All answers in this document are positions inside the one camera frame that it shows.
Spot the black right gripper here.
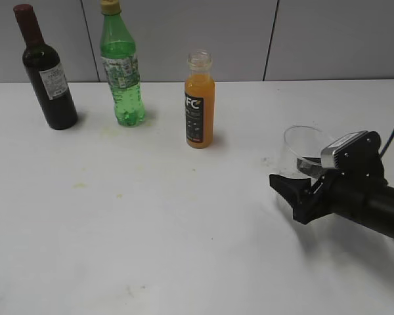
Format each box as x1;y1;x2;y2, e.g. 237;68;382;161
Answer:
269;131;385;224

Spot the transparent plastic cup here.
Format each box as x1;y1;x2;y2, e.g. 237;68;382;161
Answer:
278;125;335;184

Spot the NFC orange juice bottle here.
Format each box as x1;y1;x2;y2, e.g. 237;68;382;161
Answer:
185;50;215;149

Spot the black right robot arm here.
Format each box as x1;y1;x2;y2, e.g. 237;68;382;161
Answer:
269;131;394;239

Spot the green plastic soda bottle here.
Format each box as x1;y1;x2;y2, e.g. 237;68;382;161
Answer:
100;1;145;127

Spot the dark red wine bottle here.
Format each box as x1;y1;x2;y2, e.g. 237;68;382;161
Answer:
13;4;78;130

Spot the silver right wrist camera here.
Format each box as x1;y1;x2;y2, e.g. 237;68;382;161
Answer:
320;131;368;169

